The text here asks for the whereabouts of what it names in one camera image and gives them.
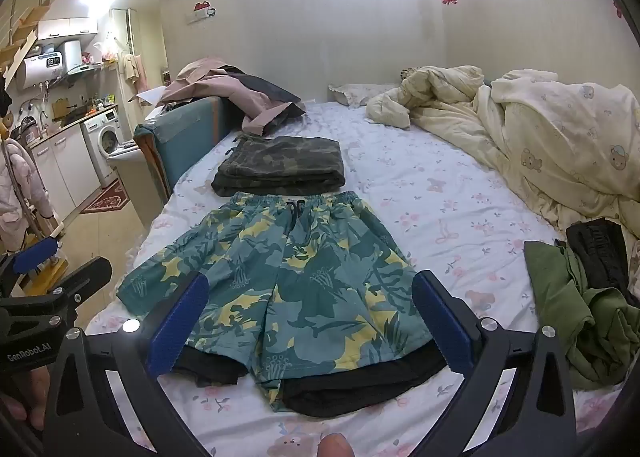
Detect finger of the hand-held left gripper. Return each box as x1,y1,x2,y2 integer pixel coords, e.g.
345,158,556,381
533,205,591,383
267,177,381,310
0,237,58,290

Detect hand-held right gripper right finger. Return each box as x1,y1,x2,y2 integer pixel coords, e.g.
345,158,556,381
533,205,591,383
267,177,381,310
412,269,578,457

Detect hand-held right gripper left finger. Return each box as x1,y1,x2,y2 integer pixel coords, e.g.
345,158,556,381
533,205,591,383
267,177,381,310
45,271,211,457

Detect black shorts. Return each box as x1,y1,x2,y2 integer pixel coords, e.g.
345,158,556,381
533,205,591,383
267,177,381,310
175,342,451,418

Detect teal yellow floral shorts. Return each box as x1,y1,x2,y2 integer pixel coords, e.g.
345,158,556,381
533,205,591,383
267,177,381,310
116,191,433,413

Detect camouflage pants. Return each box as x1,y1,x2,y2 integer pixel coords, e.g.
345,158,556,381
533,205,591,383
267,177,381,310
211,135,347,196

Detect person's left hand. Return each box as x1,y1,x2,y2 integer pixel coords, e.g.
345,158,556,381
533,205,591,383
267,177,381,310
0,366,51,433

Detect person's right hand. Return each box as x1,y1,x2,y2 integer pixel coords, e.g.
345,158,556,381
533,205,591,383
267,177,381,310
319,433,357,457

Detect pink jacket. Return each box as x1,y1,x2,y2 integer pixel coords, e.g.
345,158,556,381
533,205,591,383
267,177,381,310
0,137,53,253

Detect white kitchen cabinet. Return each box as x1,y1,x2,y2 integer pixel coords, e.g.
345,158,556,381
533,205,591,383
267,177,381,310
30,124,103,222

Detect red floor mat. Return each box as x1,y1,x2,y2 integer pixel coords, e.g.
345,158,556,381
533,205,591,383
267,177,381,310
81,180,131,214

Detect white side cabinet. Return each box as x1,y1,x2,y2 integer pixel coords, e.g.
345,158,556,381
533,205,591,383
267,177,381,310
107,147,151,230

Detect rice cooker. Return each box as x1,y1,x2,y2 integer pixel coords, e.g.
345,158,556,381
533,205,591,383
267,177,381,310
12,122,41,145

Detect floral bed sheet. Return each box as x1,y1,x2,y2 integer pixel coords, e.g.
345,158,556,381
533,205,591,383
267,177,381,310
85,102,626,457

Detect green garment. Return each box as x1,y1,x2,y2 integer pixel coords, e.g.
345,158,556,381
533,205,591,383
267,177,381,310
524,239,640,392

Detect white washing machine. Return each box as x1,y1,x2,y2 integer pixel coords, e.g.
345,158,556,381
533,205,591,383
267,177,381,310
80,109,126,188

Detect black garment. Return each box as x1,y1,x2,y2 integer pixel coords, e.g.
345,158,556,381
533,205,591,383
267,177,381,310
566,218,640,308

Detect teal upholstered headboard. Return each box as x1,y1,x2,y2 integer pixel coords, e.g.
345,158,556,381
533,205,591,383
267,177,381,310
134,96,236,205

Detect white water heater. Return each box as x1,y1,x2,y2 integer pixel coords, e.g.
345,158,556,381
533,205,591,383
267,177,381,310
15,40,83,91

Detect white paper sheet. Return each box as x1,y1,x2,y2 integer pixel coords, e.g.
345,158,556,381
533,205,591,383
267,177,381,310
136,85,168,108

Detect hanging towel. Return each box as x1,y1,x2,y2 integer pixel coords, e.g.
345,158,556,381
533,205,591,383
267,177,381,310
120,53,148,92

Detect cream bear print quilt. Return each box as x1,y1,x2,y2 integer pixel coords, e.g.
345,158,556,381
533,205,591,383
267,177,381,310
366,66,640,238

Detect wooden staircase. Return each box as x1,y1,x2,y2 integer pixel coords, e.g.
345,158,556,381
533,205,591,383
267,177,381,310
0,0,73,78

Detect pink cloth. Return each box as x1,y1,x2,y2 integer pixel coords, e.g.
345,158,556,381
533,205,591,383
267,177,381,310
159,57,301,136

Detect floral pillow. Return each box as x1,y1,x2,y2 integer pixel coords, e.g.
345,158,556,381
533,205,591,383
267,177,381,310
328,83,401,108

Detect dark grey cloth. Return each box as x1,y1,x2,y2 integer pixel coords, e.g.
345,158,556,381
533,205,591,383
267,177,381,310
220,65,307,118

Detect white wall cabinet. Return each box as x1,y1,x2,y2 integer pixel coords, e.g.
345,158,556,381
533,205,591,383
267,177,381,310
37,17,98,41

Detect wall shelf with red item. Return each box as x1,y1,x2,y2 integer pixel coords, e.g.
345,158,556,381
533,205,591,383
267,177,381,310
186,1,217,25

